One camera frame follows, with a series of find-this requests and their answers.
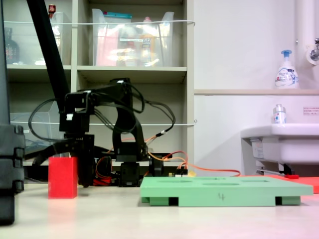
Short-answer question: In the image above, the chrome wall faucet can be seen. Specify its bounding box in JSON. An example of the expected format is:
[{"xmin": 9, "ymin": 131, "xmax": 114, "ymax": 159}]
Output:
[{"xmin": 306, "ymin": 37, "xmax": 319, "ymax": 66}]

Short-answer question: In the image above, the long orange wire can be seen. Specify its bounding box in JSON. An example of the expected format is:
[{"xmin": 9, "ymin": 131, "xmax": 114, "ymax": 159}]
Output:
[{"xmin": 147, "ymin": 150, "xmax": 242, "ymax": 178}]

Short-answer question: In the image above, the red text notice label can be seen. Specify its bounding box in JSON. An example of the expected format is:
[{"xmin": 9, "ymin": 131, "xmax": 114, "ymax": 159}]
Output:
[{"xmin": 303, "ymin": 106, "xmax": 319, "ymax": 117}]

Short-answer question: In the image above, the dark glass bottle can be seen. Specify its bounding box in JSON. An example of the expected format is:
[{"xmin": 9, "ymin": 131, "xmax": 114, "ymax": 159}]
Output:
[{"xmin": 3, "ymin": 27, "xmax": 20, "ymax": 65}]

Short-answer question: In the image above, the small clear sanitizer bottle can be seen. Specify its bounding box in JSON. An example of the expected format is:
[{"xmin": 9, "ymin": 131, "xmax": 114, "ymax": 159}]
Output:
[{"xmin": 271, "ymin": 104, "xmax": 287, "ymax": 124}]

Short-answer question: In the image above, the red square block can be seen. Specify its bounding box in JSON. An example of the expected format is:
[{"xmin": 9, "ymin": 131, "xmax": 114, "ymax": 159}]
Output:
[{"xmin": 47, "ymin": 156, "xmax": 78, "ymax": 200}]

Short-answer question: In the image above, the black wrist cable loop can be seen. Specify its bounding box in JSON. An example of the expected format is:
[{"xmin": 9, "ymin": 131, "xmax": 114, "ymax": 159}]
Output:
[{"xmin": 28, "ymin": 98, "xmax": 66, "ymax": 143}]

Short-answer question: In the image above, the white blue soap pump bottle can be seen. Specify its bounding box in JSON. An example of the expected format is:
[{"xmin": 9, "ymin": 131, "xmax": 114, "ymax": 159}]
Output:
[{"xmin": 275, "ymin": 49, "xmax": 300, "ymax": 90}]

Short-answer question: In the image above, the clear bin with dark bottle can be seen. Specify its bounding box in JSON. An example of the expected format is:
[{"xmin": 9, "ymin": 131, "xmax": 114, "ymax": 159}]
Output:
[{"xmin": 3, "ymin": 12, "xmax": 64, "ymax": 66}]

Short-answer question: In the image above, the large clear storage bin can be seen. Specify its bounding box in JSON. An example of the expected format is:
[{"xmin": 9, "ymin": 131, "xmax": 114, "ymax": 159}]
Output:
[{"xmin": 91, "ymin": 8, "xmax": 174, "ymax": 67}]

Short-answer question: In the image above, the beige shelf unit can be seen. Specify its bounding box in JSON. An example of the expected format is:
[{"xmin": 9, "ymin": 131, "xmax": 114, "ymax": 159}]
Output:
[{"xmin": 2, "ymin": 0, "xmax": 195, "ymax": 185}]

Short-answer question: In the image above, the green shape sorter board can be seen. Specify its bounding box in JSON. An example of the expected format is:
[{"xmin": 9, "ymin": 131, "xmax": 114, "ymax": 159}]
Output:
[{"xmin": 139, "ymin": 176, "xmax": 314, "ymax": 208}]

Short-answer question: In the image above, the low clear plastic bin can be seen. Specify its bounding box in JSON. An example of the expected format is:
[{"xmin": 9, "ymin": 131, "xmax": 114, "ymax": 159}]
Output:
[{"xmin": 9, "ymin": 99, "xmax": 70, "ymax": 161}]

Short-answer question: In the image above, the yellow bottle with pink cap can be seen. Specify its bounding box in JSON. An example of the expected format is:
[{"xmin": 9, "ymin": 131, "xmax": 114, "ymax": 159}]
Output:
[{"xmin": 139, "ymin": 16, "xmax": 160, "ymax": 67}]

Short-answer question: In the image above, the thick black tripod leg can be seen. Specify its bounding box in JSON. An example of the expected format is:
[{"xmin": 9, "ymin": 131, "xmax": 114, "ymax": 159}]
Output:
[{"xmin": 26, "ymin": 0, "xmax": 97, "ymax": 186}]

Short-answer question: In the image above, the black cable with white connector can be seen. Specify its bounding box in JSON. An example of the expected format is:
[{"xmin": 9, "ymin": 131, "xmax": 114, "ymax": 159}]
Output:
[{"xmin": 143, "ymin": 99, "xmax": 176, "ymax": 140}]

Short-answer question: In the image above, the white sink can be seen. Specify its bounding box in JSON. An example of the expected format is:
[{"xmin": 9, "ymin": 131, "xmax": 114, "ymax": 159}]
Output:
[{"xmin": 240, "ymin": 123, "xmax": 319, "ymax": 175}]

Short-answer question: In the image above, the pink refill pouch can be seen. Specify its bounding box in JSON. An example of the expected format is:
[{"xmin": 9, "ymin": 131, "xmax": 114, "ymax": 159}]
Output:
[{"xmin": 96, "ymin": 24, "xmax": 120, "ymax": 67}]

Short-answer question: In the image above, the black notched tripod leg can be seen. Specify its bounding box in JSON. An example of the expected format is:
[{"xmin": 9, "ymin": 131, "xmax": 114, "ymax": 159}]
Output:
[{"xmin": 0, "ymin": 0, "xmax": 26, "ymax": 227}]

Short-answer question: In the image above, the thin black tripod strut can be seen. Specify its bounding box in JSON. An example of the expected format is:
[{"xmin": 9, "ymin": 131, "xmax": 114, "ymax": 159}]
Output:
[{"xmin": 23, "ymin": 145, "xmax": 48, "ymax": 160}]

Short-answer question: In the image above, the small circuit board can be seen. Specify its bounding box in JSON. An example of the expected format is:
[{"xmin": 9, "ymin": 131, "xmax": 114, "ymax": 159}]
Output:
[{"xmin": 167, "ymin": 171, "xmax": 189, "ymax": 179}]

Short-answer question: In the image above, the red capped bottle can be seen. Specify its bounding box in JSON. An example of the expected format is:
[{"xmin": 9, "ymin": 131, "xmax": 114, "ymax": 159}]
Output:
[{"xmin": 47, "ymin": 3, "xmax": 57, "ymax": 19}]

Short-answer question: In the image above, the red table clamp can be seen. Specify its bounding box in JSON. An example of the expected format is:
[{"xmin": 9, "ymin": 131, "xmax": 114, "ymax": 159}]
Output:
[{"xmin": 93, "ymin": 176, "xmax": 112, "ymax": 187}]

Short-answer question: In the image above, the white cord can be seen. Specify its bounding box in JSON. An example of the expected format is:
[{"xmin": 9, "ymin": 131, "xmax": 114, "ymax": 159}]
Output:
[
  {"xmin": 9, "ymin": 119, "xmax": 198, "ymax": 127},
  {"xmin": 3, "ymin": 20, "xmax": 196, "ymax": 27}
]

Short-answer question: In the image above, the teal edged package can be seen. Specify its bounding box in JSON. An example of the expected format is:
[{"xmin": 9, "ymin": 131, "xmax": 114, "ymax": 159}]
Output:
[{"xmin": 103, "ymin": 10, "xmax": 133, "ymax": 23}]

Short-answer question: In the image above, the orange base wire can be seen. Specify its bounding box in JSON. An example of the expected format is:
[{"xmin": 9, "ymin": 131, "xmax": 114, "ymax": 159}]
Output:
[{"xmin": 96, "ymin": 156, "xmax": 112, "ymax": 179}]

